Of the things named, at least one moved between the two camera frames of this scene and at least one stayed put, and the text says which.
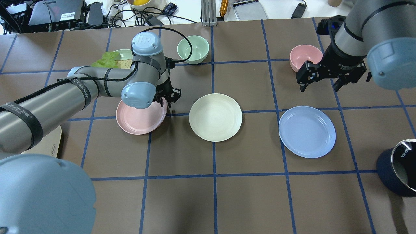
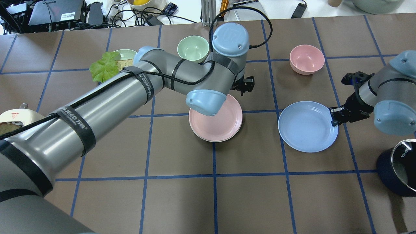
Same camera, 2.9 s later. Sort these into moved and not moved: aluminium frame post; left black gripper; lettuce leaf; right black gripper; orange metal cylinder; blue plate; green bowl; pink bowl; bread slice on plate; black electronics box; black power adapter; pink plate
Moved: left black gripper; pink plate; blue plate; right black gripper
Not moved: bread slice on plate; lettuce leaf; black electronics box; black power adapter; aluminium frame post; green bowl; orange metal cylinder; pink bowl
